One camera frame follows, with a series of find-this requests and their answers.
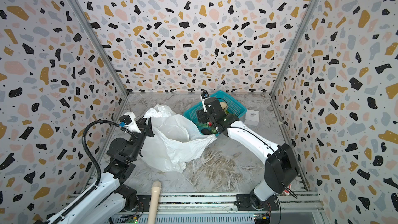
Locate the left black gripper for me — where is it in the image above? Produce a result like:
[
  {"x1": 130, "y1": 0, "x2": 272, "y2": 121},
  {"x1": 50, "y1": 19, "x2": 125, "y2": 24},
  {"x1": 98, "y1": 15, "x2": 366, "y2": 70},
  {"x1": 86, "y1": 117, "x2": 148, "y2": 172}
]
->
[{"x1": 127, "y1": 112, "x2": 153, "y2": 162}]

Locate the white plastic bag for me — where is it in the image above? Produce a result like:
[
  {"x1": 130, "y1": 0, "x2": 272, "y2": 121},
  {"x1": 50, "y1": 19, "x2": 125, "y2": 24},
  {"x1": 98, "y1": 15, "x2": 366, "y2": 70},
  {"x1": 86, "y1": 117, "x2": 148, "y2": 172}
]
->
[{"x1": 141, "y1": 104, "x2": 217, "y2": 173}]

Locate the cream pear shaped fruit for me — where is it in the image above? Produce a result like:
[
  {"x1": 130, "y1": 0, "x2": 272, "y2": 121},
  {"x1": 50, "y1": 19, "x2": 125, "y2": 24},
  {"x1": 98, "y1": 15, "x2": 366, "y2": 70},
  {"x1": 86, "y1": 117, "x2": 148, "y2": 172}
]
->
[{"x1": 219, "y1": 101, "x2": 228, "y2": 110}]

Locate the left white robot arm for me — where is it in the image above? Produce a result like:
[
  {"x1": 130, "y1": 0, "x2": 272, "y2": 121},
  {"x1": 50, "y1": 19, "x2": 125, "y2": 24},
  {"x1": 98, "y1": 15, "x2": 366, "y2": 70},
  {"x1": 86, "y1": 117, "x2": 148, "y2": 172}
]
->
[{"x1": 44, "y1": 116, "x2": 154, "y2": 224}]

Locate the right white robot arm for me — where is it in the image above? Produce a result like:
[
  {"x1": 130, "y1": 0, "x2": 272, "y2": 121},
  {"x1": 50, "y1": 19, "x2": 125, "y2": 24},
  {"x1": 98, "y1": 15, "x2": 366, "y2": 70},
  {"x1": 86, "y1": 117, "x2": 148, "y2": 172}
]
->
[{"x1": 197, "y1": 97, "x2": 299, "y2": 210}]

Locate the teal plastic basket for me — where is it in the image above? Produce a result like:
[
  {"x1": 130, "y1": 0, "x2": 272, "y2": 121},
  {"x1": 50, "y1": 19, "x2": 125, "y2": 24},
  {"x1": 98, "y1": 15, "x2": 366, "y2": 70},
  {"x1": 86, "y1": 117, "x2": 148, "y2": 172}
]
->
[{"x1": 183, "y1": 91, "x2": 247, "y2": 136}]

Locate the white small box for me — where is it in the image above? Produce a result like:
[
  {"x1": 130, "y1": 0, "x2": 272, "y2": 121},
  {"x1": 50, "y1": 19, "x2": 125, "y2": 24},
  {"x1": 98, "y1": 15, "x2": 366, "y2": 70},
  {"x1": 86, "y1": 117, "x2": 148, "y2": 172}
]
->
[{"x1": 244, "y1": 110, "x2": 260, "y2": 126}]

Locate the black corrugated cable hose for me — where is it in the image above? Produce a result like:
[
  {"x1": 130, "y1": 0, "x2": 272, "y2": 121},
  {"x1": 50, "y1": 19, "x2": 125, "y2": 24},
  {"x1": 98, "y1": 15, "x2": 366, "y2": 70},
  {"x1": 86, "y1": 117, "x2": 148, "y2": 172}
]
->
[{"x1": 81, "y1": 119, "x2": 125, "y2": 187}]

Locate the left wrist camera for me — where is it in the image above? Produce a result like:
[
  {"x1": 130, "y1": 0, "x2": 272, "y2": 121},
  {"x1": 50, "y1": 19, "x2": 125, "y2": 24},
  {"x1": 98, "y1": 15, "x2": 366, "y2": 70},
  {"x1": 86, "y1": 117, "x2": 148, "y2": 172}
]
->
[{"x1": 119, "y1": 115, "x2": 134, "y2": 131}]

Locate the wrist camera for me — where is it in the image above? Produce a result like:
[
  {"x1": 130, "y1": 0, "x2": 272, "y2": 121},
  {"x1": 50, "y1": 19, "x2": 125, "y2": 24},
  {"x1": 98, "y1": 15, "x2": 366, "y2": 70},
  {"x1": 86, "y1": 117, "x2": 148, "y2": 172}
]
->
[
  {"x1": 201, "y1": 91, "x2": 209, "y2": 113},
  {"x1": 119, "y1": 115, "x2": 134, "y2": 131}
]

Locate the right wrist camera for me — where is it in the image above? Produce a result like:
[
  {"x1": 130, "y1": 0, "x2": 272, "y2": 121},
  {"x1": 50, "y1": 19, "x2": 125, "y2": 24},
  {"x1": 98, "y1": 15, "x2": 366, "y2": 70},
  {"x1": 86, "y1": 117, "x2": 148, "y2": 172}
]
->
[{"x1": 201, "y1": 91, "x2": 209, "y2": 113}]

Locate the beige wooden handle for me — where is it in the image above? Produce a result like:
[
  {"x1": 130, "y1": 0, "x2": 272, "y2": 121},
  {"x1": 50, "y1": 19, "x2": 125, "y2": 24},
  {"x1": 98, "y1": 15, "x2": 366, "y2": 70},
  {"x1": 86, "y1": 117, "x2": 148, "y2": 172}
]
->
[{"x1": 147, "y1": 181, "x2": 162, "y2": 224}]

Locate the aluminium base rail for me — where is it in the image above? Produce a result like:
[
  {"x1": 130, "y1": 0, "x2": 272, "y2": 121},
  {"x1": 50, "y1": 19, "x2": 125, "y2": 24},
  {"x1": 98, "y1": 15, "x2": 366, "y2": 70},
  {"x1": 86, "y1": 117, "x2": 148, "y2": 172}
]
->
[{"x1": 65, "y1": 191, "x2": 325, "y2": 224}]

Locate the silver corner frame post left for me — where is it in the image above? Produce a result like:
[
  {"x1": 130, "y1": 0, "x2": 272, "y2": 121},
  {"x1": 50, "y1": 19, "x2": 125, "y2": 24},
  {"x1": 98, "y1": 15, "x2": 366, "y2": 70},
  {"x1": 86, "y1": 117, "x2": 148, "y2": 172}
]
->
[{"x1": 67, "y1": 0, "x2": 129, "y2": 97}]

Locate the silver corner frame post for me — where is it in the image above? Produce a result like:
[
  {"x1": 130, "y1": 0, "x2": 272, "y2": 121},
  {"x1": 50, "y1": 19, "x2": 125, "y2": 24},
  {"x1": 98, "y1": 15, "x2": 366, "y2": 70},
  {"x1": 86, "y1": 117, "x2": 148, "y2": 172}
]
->
[
  {"x1": 67, "y1": 0, "x2": 129, "y2": 97},
  {"x1": 270, "y1": 0, "x2": 319, "y2": 97}
]

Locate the silver corner frame post right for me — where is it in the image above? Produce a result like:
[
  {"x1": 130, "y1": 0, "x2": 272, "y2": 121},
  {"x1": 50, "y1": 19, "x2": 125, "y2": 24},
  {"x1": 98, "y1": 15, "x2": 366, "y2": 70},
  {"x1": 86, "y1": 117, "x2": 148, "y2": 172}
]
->
[{"x1": 270, "y1": 0, "x2": 319, "y2": 97}]

